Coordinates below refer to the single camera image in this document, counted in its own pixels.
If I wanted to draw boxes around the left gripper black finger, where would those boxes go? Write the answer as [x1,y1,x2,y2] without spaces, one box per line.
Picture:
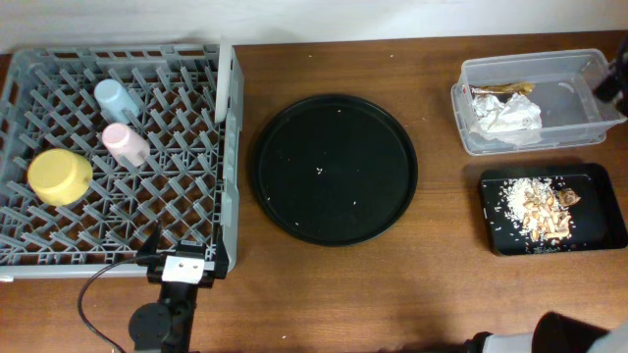
[214,228,230,279]
[135,224,162,263]

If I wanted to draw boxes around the gold coffee sachet wrapper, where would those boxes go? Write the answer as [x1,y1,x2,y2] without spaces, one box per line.
[469,82,535,95]

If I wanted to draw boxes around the pink plastic cup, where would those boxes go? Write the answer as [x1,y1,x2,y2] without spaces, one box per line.
[102,123,150,167]

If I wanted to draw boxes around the yellow plastic bowl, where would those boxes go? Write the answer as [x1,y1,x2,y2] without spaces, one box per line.
[26,148,93,206]

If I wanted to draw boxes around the white tissue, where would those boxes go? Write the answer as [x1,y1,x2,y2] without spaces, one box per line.
[470,93,543,146]

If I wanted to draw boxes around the food scraps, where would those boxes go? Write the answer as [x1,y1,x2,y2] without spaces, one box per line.
[486,176,581,254]

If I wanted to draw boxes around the blue plastic cup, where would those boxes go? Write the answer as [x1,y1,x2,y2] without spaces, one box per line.
[94,78,140,124]

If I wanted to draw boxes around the grey plate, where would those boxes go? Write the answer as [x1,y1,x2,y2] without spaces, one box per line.
[214,36,234,124]

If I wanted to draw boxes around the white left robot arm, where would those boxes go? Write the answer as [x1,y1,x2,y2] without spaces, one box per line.
[129,226,230,352]

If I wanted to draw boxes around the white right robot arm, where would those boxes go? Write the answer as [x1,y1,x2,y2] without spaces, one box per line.
[458,42,627,353]

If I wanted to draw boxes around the grey dishwasher rack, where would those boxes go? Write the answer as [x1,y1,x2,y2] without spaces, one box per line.
[1,44,244,281]

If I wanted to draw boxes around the clear plastic bin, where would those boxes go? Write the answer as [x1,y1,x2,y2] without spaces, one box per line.
[450,49,627,156]

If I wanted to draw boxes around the black rectangular bin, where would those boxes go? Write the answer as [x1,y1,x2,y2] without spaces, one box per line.
[478,164,627,256]

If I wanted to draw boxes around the round black tray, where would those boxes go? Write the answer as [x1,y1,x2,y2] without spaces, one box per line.
[250,94,419,247]

